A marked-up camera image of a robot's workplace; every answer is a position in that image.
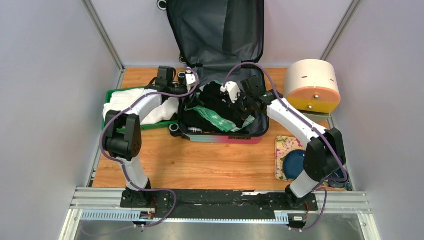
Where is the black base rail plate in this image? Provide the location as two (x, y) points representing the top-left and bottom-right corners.
(119, 189), (318, 220)

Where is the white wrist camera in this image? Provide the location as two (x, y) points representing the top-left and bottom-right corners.
(185, 67), (199, 92)
(220, 81), (241, 104)

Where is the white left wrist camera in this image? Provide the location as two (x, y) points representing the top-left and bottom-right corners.
(185, 67), (199, 92)

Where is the round pastel drawer cabinet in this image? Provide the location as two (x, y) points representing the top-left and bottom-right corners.
(283, 59), (341, 123)

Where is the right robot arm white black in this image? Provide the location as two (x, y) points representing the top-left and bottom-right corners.
(229, 78), (349, 210)

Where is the dark blue cup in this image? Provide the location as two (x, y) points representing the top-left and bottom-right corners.
(331, 170), (354, 192)

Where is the floral pattern tray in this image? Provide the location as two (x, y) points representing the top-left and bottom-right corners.
(274, 135), (345, 192)

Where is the white cloth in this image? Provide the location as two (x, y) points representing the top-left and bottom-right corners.
(102, 88), (179, 125)

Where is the dark blue plate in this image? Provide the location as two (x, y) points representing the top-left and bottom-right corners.
(282, 149), (306, 180)

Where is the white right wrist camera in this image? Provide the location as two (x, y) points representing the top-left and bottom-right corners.
(220, 81), (241, 104)

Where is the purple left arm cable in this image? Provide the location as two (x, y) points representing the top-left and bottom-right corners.
(99, 67), (201, 233)

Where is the black clothing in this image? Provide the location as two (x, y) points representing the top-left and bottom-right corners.
(180, 82), (255, 133)

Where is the green tie-dye garment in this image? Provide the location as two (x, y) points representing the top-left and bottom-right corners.
(185, 106), (256, 133)

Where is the small round tin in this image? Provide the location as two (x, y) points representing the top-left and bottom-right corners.
(187, 127), (203, 134)

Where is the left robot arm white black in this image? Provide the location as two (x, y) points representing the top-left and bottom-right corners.
(100, 66), (190, 208)

